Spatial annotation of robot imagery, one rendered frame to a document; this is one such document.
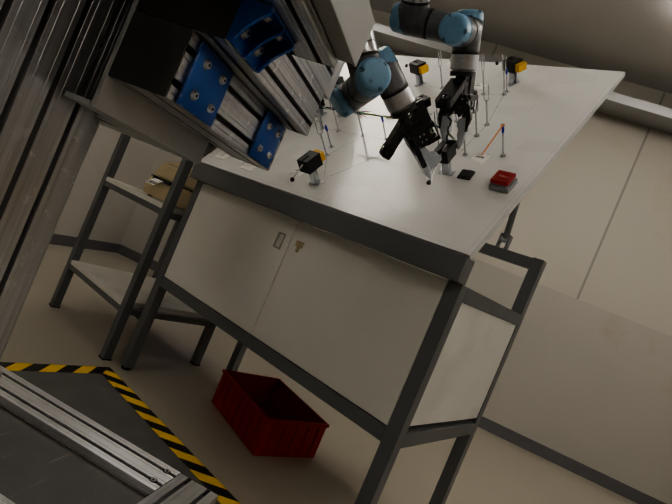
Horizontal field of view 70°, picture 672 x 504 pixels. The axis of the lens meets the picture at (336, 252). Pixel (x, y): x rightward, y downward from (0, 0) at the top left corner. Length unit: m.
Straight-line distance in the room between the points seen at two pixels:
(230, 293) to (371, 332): 0.58
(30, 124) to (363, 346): 0.92
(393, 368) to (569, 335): 2.56
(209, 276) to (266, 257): 0.27
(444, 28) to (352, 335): 0.83
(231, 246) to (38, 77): 1.12
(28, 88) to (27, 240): 0.21
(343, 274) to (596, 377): 2.68
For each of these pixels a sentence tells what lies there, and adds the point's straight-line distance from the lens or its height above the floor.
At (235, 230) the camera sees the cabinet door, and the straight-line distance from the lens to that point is 1.72.
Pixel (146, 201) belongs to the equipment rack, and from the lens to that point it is 2.14.
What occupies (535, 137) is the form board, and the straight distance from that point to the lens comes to 1.60.
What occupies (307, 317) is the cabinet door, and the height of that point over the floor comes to 0.54.
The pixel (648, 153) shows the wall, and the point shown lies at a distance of 4.01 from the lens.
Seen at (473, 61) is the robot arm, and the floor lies 1.38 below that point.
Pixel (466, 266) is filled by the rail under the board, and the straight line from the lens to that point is 1.19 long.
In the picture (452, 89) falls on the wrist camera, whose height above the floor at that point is 1.29.
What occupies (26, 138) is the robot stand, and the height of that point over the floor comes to 0.73.
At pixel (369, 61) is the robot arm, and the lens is 1.08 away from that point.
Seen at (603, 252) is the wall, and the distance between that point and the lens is 3.79.
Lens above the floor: 0.76
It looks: level
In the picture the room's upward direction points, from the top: 23 degrees clockwise
